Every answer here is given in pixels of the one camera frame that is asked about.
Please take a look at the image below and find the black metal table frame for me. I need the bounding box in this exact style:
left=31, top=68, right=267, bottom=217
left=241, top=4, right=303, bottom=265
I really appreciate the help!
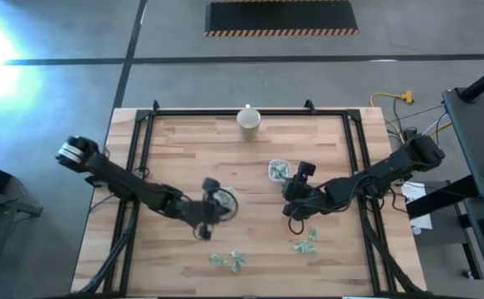
left=75, top=98, right=428, bottom=297

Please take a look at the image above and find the red gripper cable loop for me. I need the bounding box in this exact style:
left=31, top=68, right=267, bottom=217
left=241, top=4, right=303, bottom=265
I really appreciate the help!
left=286, top=214, right=306, bottom=236

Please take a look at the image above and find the small clear plastic bin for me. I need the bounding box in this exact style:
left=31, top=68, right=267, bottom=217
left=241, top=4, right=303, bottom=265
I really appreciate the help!
left=267, top=159, right=292, bottom=184

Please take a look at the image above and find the grey side table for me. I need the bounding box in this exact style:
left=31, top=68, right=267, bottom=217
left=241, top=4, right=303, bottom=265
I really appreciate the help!
left=442, top=86, right=484, bottom=202

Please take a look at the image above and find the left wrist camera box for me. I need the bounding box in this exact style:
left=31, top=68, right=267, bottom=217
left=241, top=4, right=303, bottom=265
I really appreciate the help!
left=202, top=177, right=222, bottom=195

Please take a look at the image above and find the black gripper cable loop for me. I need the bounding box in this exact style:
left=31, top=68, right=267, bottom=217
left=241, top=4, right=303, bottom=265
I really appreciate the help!
left=208, top=186, right=241, bottom=222

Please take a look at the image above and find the white paper sheet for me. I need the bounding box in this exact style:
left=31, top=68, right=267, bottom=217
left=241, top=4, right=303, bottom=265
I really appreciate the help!
left=400, top=181, right=434, bottom=232

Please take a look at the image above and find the yellow extension cord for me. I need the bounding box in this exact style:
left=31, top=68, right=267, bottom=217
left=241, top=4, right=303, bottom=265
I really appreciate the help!
left=369, top=90, right=415, bottom=143

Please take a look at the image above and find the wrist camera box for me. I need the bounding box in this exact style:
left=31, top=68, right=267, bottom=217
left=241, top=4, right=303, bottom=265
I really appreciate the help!
left=202, top=177, right=222, bottom=195
left=297, top=161, right=317, bottom=181

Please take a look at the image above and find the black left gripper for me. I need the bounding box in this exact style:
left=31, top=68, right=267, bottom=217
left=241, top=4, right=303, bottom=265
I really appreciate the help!
left=169, top=194, right=232, bottom=243

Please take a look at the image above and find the black hazard-striped floor mat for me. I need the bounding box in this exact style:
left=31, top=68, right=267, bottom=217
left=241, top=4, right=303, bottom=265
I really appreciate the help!
left=204, top=0, right=360, bottom=38

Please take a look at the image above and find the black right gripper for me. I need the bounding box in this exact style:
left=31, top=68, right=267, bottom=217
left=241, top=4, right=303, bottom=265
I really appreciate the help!
left=281, top=175, right=330, bottom=222

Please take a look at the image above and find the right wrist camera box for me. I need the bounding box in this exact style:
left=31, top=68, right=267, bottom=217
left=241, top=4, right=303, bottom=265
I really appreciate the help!
left=297, top=161, right=317, bottom=181

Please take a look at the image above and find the beige mug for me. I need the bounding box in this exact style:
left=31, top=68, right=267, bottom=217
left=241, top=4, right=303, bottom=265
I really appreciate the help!
left=236, top=103, right=263, bottom=142

